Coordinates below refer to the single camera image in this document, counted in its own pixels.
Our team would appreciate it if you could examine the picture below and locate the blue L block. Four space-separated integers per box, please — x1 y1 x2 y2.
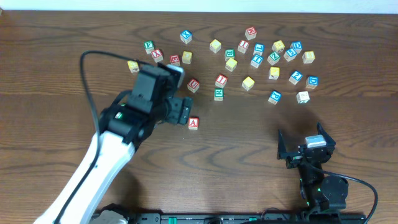
253 43 265 56

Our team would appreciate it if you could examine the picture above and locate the yellow hammer block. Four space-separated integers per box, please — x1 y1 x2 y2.
269 67 280 80

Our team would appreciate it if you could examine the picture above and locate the yellow O block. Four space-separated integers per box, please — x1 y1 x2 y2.
272 40 285 54

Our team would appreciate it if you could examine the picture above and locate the green Z block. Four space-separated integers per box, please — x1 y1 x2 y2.
267 52 280 65

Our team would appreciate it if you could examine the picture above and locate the blue X block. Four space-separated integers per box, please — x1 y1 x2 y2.
180 30 192 44

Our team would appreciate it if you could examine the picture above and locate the green B block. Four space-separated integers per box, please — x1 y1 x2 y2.
224 49 236 61

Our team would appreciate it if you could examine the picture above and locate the yellow B block right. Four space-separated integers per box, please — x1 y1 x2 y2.
302 51 315 64

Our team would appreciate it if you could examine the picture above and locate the blue P block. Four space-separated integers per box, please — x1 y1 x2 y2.
268 90 282 105

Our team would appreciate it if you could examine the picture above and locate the blue 5 block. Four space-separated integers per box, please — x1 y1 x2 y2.
284 49 297 62

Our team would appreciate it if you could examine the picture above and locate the yellow block beside E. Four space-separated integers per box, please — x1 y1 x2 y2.
182 51 193 64

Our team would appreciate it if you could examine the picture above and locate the red Y block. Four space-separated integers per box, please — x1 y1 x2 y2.
150 49 164 63

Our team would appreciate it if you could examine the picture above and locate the red U block centre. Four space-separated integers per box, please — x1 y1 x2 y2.
187 78 200 93

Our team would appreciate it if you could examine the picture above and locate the yellow block below B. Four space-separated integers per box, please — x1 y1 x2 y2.
225 58 238 72

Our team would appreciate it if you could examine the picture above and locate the yellow block top centre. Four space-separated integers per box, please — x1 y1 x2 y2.
210 39 222 54

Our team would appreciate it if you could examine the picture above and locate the red A block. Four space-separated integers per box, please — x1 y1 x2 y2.
188 117 199 130

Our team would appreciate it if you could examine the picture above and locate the blue d block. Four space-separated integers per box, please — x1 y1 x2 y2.
290 41 303 54
306 76 319 89

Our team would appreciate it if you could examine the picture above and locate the blue 2 block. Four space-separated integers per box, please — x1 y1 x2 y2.
289 70 303 85

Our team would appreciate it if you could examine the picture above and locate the green F block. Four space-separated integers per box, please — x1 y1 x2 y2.
144 40 155 54

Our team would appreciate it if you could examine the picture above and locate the plain wood 7 block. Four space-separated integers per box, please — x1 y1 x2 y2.
296 91 310 104

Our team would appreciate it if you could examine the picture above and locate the blue D block upper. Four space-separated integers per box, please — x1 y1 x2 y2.
290 41 303 54

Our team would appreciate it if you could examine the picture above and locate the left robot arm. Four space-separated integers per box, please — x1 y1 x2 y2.
36 63 193 223

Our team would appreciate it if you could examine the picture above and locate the blue T block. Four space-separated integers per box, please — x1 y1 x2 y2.
251 54 264 68

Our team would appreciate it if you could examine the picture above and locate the red E block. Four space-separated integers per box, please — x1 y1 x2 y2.
170 55 180 66

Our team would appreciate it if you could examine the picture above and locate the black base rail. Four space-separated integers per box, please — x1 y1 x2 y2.
90 212 367 224

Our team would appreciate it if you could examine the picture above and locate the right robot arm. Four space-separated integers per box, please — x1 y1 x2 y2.
277 123 349 223

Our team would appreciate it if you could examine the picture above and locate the red W block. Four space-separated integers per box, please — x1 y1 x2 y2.
245 27 257 40

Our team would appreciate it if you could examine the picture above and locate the blue D block lower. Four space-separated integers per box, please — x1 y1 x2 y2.
306 76 319 89

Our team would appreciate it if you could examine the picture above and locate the red i block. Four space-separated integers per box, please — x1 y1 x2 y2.
215 74 228 88
238 40 249 54

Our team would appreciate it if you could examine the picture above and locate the yellow block centre right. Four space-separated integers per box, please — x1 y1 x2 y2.
242 76 255 91

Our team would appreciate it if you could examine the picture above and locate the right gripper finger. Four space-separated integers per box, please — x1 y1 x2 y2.
317 122 335 146
277 130 287 160

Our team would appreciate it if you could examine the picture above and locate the green R block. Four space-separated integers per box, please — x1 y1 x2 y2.
214 88 224 101

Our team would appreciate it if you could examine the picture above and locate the yellow block far left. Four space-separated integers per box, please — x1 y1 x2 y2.
127 60 140 73

